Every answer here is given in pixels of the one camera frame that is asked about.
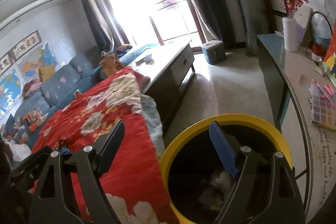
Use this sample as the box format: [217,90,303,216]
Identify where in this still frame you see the white printed plastic bag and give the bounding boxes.
[211,171,234,194]

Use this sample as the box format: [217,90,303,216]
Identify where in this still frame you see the yellow rimmed black trash bin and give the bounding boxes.
[159,114,304,223]

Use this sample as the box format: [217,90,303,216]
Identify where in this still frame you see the pile of clothes on sofa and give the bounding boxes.
[1,109,48,144]

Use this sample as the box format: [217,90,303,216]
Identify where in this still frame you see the red floral blanket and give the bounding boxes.
[32,67,178,223]

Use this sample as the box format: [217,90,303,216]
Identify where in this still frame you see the world map poster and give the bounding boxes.
[0,69,22,118]

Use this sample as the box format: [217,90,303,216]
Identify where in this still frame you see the blue sofa with hearts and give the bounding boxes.
[4,44,108,148]

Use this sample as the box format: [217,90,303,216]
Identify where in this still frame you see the colourful bead organizer box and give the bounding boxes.
[309,79,336,131]

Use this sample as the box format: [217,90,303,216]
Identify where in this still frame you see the yellow cushion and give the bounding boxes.
[39,64,55,83]

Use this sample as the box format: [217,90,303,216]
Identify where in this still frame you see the china map poster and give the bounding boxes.
[18,43,58,83]

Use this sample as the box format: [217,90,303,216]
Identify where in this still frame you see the framed calligraphy scroll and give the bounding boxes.
[1,30,42,76]

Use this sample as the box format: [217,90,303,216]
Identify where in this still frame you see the colourful painting canvas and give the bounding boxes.
[319,26,336,86]

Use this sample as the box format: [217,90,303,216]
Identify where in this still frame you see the blue storage stool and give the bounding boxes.
[201,40,227,65]

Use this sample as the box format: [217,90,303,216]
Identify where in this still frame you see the brown paper bag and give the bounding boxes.
[99,51,125,77]

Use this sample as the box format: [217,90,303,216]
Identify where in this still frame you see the dark coffee table with drawers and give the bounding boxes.
[130,42,195,134]

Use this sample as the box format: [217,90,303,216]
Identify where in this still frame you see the white cylindrical vase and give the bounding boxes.
[282,17,298,52]

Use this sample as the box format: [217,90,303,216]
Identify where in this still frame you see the round black framed mirror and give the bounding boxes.
[310,11,333,52]

